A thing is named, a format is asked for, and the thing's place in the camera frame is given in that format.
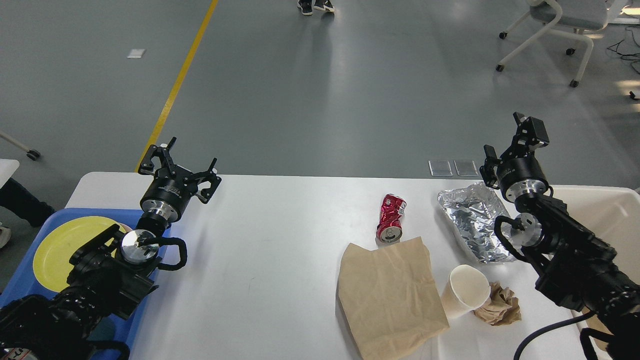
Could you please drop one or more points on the crumpled brown paper ball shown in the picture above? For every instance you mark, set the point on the crumpled brown paper ball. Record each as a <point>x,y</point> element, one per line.
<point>501,307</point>

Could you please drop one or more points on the person at left edge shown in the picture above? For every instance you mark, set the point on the person at left edge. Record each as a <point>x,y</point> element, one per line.
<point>18,200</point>

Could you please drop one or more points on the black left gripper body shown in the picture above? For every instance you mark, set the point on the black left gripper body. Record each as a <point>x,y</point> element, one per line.
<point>167,199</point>

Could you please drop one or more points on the floor socket plate left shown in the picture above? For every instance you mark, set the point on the floor socket plate left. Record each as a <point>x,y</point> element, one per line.
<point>440,168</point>

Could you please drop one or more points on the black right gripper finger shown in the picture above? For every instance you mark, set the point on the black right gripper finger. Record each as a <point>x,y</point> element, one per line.
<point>488,170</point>
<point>530,135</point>

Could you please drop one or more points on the white chair leg with caster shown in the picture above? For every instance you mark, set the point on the white chair leg with caster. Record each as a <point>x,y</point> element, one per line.
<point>31,153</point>

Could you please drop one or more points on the floor socket plate right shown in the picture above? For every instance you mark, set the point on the floor socket plate right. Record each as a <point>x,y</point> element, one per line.
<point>466,168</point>

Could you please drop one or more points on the floor socket plate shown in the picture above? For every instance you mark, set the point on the floor socket plate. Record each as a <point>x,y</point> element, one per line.
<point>440,168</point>
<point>466,168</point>

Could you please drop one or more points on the crushed red soda can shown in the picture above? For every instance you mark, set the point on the crushed red soda can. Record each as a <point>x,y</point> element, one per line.
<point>389,228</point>

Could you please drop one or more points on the brown paper bag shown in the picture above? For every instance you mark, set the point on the brown paper bag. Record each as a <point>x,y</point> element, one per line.
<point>390,299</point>

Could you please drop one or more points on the beige plastic bin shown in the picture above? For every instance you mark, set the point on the beige plastic bin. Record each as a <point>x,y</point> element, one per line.
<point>613,214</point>

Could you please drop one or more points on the distant person's feet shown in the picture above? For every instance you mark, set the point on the distant person's feet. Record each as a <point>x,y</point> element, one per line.
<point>307,7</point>

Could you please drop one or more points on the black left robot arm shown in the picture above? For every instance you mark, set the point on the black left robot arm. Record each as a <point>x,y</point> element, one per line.
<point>111,272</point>

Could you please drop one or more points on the yellow plastic plate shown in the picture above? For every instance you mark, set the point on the yellow plastic plate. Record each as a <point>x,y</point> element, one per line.
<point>50,263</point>

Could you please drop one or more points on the white grey office chair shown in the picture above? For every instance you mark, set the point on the white grey office chair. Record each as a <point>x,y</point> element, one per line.
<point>569,19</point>

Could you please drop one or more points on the aluminium foil tray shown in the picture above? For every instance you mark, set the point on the aluminium foil tray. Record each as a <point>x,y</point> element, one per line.
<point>471,211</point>

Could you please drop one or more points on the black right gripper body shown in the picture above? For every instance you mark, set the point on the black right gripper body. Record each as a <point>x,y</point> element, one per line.
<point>521,177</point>

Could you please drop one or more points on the white paper cup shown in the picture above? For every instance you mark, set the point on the white paper cup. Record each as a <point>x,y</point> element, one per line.
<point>466,290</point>

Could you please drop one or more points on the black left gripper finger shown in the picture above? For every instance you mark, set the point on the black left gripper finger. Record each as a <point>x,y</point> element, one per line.
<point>158,162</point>
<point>204,184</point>

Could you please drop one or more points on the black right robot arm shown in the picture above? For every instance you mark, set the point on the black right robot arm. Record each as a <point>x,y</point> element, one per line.
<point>575,269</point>

